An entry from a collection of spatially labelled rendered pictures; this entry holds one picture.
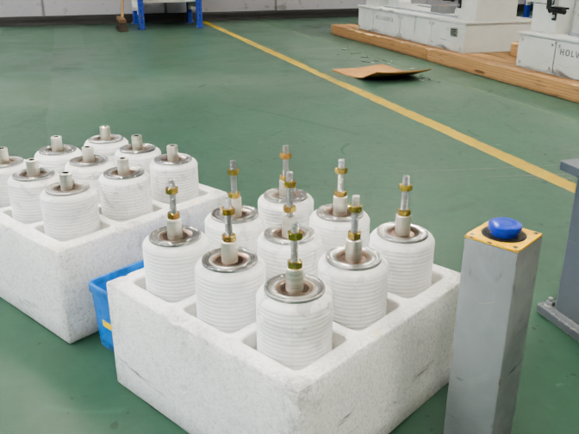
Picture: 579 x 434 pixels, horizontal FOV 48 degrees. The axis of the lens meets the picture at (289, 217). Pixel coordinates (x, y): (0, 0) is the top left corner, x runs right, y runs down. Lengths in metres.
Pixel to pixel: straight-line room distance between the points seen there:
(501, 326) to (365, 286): 0.17
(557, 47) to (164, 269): 2.88
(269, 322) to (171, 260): 0.21
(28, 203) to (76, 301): 0.21
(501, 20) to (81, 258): 3.57
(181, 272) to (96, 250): 0.28
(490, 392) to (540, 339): 0.37
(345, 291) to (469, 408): 0.23
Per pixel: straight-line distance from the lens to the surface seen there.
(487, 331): 0.86
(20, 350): 1.24
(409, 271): 0.95
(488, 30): 4.33
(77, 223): 1.18
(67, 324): 1.20
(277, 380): 0.77
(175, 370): 0.94
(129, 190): 1.23
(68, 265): 1.16
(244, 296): 0.86
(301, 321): 0.77
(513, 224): 0.83
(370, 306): 0.87
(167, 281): 0.94
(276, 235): 0.95
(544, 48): 3.65
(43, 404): 1.09
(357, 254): 0.87
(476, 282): 0.84
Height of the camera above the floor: 0.63
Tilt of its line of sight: 22 degrees down
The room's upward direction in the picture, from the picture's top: straight up
